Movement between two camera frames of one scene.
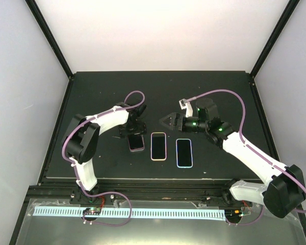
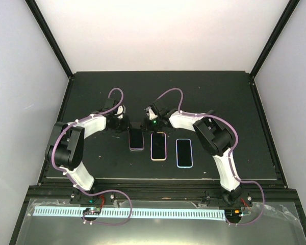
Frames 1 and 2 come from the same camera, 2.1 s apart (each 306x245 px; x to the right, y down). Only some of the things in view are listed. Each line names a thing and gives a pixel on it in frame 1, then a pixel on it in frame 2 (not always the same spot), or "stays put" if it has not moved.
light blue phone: x=184 y=153 stays put
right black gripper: x=176 y=117 -> x=149 y=128
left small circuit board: x=91 y=211 stays put
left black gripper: x=142 y=129 -> x=126 y=127
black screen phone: x=158 y=146 stays put
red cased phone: x=136 y=142 stays put
